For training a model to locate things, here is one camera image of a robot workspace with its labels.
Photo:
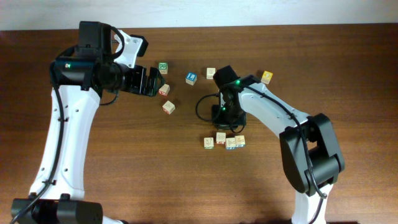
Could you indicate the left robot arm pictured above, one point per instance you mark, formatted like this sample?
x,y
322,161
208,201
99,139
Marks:
x,y
104,59

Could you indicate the yellow O wooden block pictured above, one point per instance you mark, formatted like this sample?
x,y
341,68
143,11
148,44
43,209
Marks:
x,y
266,77

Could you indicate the red letter wooden block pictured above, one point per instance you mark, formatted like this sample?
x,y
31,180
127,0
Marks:
x,y
164,90

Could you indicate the green R wooden block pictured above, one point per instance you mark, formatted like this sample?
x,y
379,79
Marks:
x,y
163,67

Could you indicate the red edged wooden block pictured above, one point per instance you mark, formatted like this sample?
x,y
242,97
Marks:
x,y
168,107

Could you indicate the Y letter wooden block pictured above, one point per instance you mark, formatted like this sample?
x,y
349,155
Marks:
x,y
230,143

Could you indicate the red A number wooden block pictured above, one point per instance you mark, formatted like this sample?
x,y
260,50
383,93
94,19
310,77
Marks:
x,y
220,138

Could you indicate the blue L wooden block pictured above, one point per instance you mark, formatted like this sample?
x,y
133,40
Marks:
x,y
191,78

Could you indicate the green edged wooden block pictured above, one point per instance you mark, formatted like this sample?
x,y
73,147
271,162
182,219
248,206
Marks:
x,y
208,143

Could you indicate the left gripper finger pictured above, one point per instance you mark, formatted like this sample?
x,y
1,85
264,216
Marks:
x,y
155,77
151,90

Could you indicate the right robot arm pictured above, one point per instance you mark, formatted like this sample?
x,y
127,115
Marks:
x,y
311,156

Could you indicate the plain number wooden block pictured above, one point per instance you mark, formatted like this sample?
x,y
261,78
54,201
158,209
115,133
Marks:
x,y
210,73

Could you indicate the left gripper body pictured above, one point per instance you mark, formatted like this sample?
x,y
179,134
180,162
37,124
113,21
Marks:
x,y
133,78

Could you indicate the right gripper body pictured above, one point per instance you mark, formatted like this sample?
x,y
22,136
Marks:
x,y
227,117

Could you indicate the blue D wooden block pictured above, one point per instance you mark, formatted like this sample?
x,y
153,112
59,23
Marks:
x,y
240,141

